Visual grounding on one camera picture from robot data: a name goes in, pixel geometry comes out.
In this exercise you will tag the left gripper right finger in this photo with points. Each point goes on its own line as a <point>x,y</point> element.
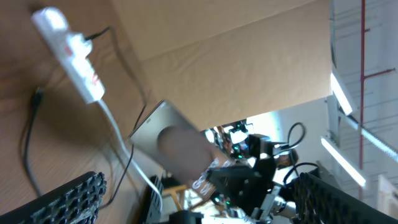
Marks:
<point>318,202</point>

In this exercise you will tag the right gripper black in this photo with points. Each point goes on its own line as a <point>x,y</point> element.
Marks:
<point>246,187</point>

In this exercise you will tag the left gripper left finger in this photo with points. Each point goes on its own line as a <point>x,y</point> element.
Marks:
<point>77,201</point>

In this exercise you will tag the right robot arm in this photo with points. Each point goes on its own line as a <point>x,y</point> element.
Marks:
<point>279,201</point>

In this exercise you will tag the black USB plug adapter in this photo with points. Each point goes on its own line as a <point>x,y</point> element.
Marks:
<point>95,35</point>

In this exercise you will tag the white power strip red switches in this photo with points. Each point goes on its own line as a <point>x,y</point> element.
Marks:
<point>71,49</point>

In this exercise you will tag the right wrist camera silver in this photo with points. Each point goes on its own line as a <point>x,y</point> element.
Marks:
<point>238,136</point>

